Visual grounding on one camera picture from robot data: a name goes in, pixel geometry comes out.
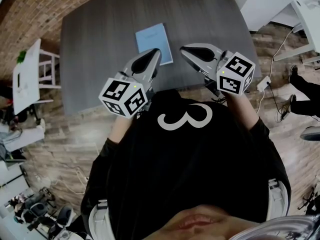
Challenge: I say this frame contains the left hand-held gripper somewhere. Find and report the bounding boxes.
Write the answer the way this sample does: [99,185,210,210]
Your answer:
[98,48,162,119]

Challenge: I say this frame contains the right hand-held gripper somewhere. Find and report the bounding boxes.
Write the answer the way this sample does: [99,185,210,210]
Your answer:
[179,43,256,97]

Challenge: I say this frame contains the blue notebook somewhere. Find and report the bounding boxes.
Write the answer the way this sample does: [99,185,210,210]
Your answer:
[134,22,174,67]

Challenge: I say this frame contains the person's right forearm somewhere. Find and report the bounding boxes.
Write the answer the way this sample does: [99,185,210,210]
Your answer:
[224,92,261,130]

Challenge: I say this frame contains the person's left forearm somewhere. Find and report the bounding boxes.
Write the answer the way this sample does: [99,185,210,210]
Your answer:
[108,113,133,144]

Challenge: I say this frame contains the white power strip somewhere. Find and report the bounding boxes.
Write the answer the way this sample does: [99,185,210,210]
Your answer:
[256,75,273,92]

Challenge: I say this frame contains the white chair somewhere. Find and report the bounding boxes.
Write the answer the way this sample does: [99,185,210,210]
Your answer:
[38,48,62,90]

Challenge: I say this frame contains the white desk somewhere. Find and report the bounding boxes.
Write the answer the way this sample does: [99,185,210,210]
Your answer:
[239,0,320,31]

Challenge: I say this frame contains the small white table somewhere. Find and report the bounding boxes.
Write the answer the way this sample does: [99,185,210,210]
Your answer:
[12,38,42,115]

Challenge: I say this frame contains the grey office chair base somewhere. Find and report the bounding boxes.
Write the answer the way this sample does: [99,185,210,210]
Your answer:
[299,126,320,142]

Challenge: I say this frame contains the black shirt with white print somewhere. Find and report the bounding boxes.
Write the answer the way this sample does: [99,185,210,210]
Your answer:
[81,88,292,237]

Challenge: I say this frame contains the white low bench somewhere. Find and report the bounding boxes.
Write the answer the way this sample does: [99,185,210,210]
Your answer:
[0,122,46,152]

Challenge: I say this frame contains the green plant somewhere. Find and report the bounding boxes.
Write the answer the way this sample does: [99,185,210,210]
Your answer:
[16,49,27,64]

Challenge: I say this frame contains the cluttered white shelving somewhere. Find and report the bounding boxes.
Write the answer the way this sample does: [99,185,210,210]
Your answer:
[0,158,86,240]

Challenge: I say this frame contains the person's chin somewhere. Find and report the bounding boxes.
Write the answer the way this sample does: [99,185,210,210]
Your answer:
[153,205,261,240]

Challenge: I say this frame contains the white cable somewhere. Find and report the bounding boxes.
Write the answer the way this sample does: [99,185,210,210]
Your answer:
[272,27,297,62]

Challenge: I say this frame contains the grey left shoulder strap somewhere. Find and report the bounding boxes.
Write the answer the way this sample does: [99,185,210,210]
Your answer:
[88,198,115,240]

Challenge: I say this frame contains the grey shoulder strap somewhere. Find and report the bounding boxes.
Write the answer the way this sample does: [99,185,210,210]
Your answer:
[267,178,288,220]
[88,198,115,240]

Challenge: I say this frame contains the grey right shoulder strap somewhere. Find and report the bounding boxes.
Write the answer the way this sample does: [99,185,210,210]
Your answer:
[267,178,288,220]

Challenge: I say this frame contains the silver head mount rim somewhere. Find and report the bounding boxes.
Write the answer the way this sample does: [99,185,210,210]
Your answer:
[229,213,320,240]

